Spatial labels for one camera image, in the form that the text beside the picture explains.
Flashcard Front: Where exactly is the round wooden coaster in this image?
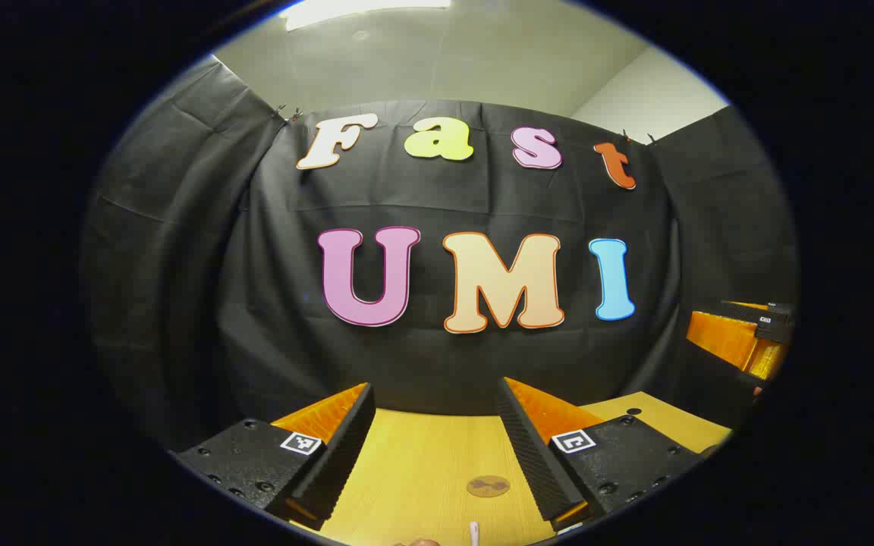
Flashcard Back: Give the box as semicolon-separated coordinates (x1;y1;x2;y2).
466;475;512;499

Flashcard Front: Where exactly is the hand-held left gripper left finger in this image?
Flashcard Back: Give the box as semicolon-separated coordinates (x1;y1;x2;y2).
170;381;377;532

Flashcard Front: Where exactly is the wooden desktop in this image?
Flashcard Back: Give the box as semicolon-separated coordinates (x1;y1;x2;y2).
289;391;734;546

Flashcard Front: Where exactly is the black backdrop cloth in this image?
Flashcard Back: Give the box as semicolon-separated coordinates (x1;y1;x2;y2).
80;55;798;448

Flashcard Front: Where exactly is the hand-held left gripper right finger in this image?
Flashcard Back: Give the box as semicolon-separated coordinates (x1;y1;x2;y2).
495;376;705;533

